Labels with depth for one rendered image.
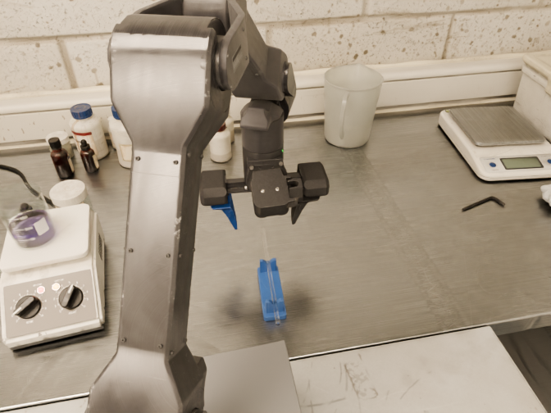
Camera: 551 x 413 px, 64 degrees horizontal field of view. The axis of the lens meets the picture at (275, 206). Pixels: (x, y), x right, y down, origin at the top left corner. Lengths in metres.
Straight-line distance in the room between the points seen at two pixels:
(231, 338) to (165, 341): 0.35
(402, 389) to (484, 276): 0.26
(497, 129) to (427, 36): 0.29
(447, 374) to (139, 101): 0.53
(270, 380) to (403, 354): 0.24
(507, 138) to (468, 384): 0.59
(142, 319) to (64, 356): 0.39
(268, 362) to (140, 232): 0.24
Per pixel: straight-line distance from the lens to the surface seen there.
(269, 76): 0.51
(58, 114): 1.11
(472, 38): 1.28
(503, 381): 0.69
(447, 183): 0.97
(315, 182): 0.64
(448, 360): 0.68
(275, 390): 0.48
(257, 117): 0.55
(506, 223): 0.92
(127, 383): 0.34
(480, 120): 1.14
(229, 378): 0.49
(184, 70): 0.29
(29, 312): 0.71
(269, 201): 0.58
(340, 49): 1.13
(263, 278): 0.71
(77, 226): 0.75
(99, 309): 0.69
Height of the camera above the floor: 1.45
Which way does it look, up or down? 40 degrees down
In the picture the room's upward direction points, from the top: straight up
